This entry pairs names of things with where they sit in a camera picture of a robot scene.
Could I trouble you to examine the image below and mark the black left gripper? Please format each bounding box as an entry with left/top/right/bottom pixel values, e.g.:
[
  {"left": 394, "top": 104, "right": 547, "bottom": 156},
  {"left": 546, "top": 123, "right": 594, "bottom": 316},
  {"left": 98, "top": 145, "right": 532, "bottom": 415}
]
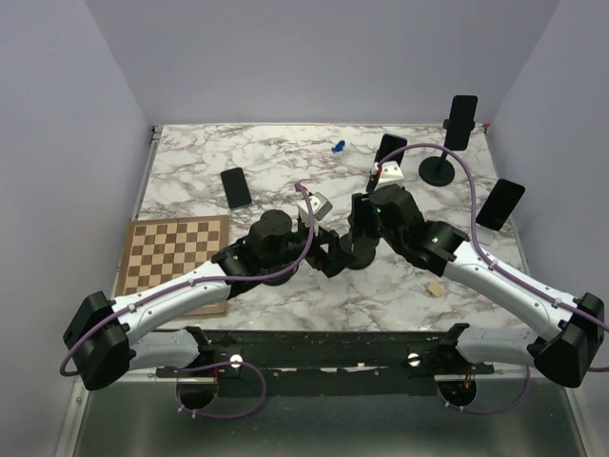
[{"left": 264, "top": 217, "right": 358, "bottom": 278}]

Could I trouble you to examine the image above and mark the teal smartphone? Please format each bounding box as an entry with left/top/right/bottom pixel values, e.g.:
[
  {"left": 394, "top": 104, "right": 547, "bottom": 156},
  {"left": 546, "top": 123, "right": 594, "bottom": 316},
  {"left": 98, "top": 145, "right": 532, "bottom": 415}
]
[{"left": 220, "top": 168, "right": 252, "bottom": 210}]

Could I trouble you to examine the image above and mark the black round-base phone stand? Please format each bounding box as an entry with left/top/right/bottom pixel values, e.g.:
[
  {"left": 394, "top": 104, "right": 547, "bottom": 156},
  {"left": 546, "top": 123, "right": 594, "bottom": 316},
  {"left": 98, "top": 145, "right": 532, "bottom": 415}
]
[{"left": 264, "top": 274, "right": 291, "bottom": 287}]

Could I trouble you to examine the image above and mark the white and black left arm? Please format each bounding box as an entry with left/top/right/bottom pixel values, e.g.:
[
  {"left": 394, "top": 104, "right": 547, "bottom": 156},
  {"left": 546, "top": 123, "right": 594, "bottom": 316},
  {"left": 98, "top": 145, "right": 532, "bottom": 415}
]
[{"left": 59, "top": 209, "right": 356, "bottom": 390}]

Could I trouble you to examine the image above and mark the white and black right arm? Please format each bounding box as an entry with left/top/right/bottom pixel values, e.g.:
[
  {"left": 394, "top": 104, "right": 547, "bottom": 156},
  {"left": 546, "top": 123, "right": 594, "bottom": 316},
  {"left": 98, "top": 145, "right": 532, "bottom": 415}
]
[{"left": 348, "top": 185, "right": 605, "bottom": 387}]

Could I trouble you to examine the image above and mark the black folding phone stand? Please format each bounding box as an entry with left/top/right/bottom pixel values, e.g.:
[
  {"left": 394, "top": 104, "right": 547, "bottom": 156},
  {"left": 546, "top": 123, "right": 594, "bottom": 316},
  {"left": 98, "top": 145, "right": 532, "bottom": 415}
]
[{"left": 365, "top": 170, "right": 381, "bottom": 194}]

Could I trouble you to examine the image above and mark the blue-edged smartphone on folding stand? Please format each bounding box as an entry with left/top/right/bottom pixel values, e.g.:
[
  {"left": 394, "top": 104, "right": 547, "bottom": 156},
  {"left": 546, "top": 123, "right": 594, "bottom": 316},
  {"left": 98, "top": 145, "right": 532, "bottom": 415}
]
[{"left": 374, "top": 133, "right": 407, "bottom": 162}]

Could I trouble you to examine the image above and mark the tall black round phone stand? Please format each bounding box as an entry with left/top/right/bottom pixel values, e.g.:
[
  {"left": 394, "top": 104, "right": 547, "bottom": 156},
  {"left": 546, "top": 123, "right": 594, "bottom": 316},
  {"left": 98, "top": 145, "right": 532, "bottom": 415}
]
[{"left": 419, "top": 153, "right": 455, "bottom": 187}]

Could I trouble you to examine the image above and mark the silver phone stand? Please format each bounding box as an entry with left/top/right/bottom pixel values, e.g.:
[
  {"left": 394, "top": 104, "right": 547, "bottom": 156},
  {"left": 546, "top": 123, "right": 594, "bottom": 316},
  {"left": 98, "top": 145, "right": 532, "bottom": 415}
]
[{"left": 476, "top": 224, "right": 497, "bottom": 247}]

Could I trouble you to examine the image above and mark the black smartphone on silver stand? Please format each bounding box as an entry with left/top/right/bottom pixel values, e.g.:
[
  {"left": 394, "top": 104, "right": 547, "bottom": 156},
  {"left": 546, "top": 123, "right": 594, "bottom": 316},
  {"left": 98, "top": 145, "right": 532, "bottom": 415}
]
[{"left": 476, "top": 178, "right": 525, "bottom": 231}]

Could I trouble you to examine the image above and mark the black smartphone on tall stand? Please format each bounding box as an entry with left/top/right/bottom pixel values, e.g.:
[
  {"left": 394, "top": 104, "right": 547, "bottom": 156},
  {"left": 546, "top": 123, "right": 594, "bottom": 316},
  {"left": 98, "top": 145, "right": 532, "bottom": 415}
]
[{"left": 442, "top": 95, "right": 479, "bottom": 151}]

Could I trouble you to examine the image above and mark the blue plastic piece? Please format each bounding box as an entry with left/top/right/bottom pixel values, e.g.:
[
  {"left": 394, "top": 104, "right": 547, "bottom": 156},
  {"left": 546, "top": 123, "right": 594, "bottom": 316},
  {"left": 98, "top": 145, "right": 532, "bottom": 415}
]
[{"left": 331, "top": 140, "right": 345, "bottom": 153}]

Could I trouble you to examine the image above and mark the small wooden block right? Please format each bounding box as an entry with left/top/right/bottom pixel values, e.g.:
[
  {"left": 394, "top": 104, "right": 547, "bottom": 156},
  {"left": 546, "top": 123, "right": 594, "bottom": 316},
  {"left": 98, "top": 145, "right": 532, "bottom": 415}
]
[{"left": 427, "top": 282, "right": 444, "bottom": 297}]

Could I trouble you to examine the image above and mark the wooden chessboard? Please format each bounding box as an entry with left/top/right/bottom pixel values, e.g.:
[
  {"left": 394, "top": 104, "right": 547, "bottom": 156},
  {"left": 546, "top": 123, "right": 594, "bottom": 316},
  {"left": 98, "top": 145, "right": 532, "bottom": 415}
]
[{"left": 113, "top": 215, "right": 229, "bottom": 296}]

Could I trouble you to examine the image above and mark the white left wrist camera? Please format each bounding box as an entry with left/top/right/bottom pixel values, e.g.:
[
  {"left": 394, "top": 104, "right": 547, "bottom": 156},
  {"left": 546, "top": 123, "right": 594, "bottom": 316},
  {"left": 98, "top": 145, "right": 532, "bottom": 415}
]
[{"left": 298, "top": 192, "right": 333, "bottom": 222}]

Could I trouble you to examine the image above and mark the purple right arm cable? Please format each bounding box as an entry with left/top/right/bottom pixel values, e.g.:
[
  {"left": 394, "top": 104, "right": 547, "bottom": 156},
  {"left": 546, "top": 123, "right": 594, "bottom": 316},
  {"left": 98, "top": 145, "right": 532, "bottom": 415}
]
[{"left": 373, "top": 144, "right": 609, "bottom": 414}]

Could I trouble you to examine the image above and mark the black mounting rail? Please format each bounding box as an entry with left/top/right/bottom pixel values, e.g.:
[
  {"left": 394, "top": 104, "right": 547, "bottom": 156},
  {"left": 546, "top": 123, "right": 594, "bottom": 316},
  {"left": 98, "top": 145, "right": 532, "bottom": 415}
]
[{"left": 94, "top": 328, "right": 558, "bottom": 399}]

